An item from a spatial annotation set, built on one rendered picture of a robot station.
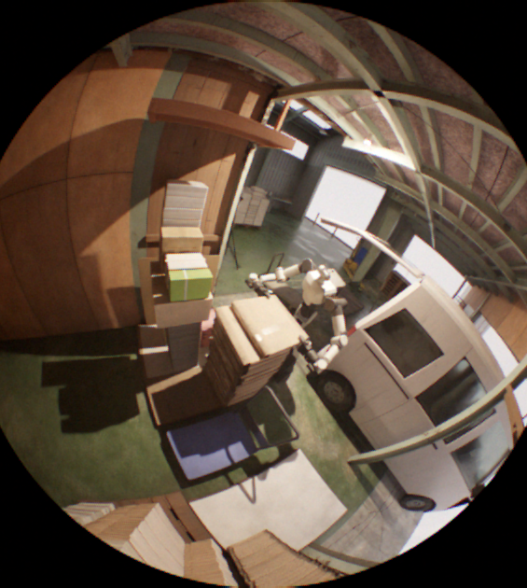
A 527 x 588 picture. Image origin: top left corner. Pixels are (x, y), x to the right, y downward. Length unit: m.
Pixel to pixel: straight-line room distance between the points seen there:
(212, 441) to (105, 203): 2.18
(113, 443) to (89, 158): 2.40
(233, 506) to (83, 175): 2.93
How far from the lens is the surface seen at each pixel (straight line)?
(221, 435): 1.80
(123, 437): 2.09
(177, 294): 0.99
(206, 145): 1.68
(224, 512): 1.98
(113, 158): 1.67
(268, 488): 2.01
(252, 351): 1.13
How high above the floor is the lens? 1.96
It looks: 36 degrees down
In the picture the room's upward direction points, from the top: 24 degrees clockwise
